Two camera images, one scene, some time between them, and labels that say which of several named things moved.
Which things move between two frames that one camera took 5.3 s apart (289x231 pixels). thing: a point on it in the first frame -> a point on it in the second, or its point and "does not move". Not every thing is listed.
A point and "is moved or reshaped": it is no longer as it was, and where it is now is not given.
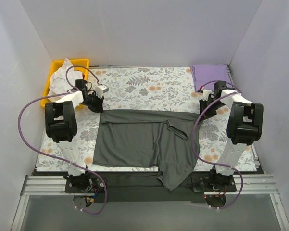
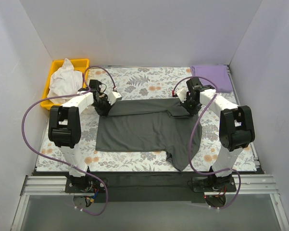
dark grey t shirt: (166, 140) is moved or reshaped
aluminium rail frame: (245, 185) does not move
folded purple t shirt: (203, 74) does not move
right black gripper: (207, 109) -> (191, 107)
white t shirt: (58, 83) does not move
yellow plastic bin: (55, 65) does not move
